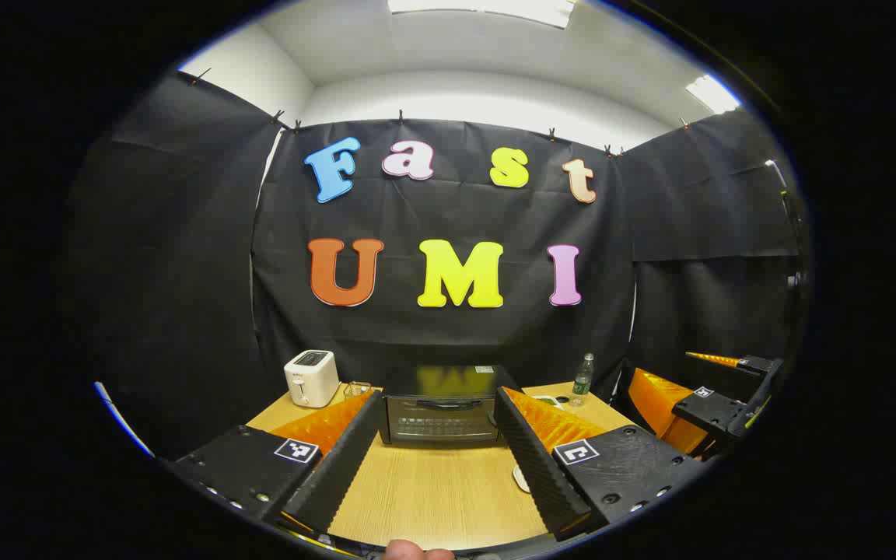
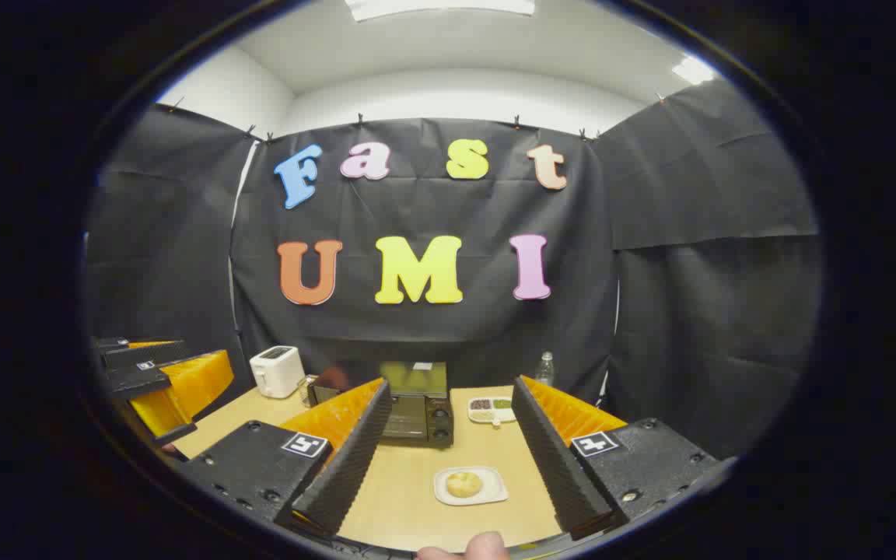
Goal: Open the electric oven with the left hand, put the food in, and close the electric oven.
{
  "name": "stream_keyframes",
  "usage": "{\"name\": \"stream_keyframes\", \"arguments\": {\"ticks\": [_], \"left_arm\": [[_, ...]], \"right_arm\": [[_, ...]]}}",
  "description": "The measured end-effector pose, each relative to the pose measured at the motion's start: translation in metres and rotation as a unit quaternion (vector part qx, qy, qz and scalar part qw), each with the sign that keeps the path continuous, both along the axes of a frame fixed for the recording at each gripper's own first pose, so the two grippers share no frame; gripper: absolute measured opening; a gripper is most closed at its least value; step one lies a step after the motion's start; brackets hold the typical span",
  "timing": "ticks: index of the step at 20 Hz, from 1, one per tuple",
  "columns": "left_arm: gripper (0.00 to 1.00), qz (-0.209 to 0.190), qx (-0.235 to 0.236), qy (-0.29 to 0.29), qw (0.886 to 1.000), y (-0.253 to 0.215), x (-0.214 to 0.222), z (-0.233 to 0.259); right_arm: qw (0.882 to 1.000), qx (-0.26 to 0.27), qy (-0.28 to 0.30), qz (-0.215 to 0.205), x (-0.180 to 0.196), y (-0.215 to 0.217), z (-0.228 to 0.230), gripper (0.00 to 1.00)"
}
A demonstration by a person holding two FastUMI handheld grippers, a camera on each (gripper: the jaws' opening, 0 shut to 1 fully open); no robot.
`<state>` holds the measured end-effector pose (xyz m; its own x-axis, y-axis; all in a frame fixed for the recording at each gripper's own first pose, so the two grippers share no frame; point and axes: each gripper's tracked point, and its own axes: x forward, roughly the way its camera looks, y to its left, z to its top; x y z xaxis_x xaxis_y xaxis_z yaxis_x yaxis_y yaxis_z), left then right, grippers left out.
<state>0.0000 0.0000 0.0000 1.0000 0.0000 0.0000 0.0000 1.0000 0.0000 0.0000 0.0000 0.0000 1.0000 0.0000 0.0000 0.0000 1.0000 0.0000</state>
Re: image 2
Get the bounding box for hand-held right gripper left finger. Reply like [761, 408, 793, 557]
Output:
[180, 379, 393, 537]

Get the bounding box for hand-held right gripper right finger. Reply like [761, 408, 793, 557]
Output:
[512, 376, 721, 541]

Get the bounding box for black electric oven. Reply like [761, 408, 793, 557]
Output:
[306, 360, 455, 450]

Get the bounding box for round bread bun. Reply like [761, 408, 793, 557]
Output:
[446, 471, 485, 499]

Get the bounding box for white square plate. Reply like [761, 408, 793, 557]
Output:
[433, 465, 509, 507]

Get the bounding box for white divided dish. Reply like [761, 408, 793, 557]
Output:
[467, 397, 517, 428]

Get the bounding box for white toaster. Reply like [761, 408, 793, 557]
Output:
[250, 345, 306, 400]

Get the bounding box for black backdrop cloth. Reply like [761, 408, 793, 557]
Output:
[84, 78, 824, 460]

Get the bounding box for ceiling light panel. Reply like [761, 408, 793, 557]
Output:
[672, 54, 719, 86]
[345, 0, 536, 22]

